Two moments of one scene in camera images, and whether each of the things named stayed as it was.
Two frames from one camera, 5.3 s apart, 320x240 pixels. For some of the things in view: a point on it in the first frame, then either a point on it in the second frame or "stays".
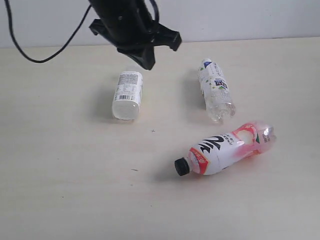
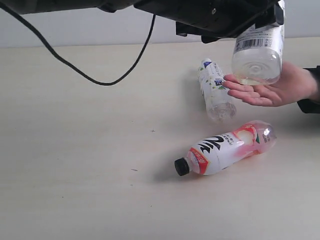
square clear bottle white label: (127, 99) → (258, 54)
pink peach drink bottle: (217, 152) stays
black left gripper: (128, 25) → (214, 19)
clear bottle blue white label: (216, 91) stays
